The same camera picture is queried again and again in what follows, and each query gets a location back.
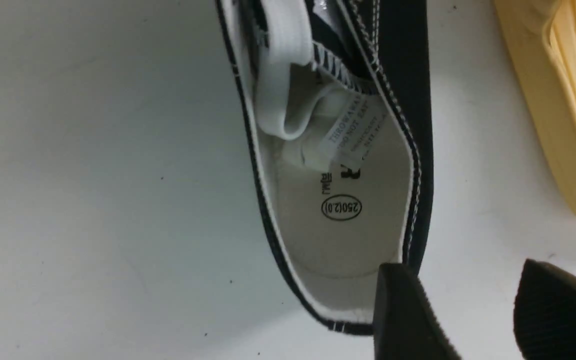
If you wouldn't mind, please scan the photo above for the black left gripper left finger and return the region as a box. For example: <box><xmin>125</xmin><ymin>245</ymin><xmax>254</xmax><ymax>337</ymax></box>
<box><xmin>372</xmin><ymin>263</ymin><xmax>461</xmax><ymax>360</ymax></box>

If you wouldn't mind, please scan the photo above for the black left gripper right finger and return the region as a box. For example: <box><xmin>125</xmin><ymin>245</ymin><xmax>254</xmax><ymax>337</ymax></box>
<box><xmin>513</xmin><ymin>259</ymin><xmax>576</xmax><ymax>360</ymax></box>

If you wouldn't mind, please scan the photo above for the black canvas sneaker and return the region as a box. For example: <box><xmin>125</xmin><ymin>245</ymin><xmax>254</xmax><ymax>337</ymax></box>
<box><xmin>215</xmin><ymin>0</ymin><xmax>434</xmax><ymax>337</ymax></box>

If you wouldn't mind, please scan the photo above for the left yellow rubber slipper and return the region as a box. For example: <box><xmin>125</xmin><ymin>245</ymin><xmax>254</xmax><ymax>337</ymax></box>
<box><xmin>493</xmin><ymin>0</ymin><xmax>576</xmax><ymax>216</ymax></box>

